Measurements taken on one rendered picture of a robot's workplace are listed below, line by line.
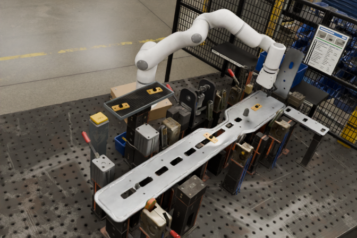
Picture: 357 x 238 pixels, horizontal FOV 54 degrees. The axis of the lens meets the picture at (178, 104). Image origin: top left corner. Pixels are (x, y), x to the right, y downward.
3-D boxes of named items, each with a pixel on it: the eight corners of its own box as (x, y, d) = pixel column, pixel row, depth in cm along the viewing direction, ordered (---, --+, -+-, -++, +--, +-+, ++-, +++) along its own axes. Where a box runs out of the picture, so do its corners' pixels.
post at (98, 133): (96, 189, 187) (97, 127, 161) (87, 181, 190) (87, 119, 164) (107, 182, 191) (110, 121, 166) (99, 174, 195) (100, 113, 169)
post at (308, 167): (309, 171, 223) (328, 138, 206) (294, 161, 228) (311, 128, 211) (313, 167, 227) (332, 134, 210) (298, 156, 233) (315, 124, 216)
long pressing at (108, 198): (122, 230, 138) (122, 228, 137) (88, 195, 149) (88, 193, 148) (288, 107, 227) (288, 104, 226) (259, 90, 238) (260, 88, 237)
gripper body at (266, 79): (259, 66, 202) (254, 82, 209) (274, 74, 197) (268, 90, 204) (266, 62, 207) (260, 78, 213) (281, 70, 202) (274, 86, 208)
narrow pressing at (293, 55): (286, 98, 232) (304, 53, 212) (271, 90, 238) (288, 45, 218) (286, 98, 233) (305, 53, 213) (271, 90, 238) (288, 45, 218)
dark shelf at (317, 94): (314, 109, 227) (316, 105, 226) (209, 51, 271) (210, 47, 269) (328, 97, 242) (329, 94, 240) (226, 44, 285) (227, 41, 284)
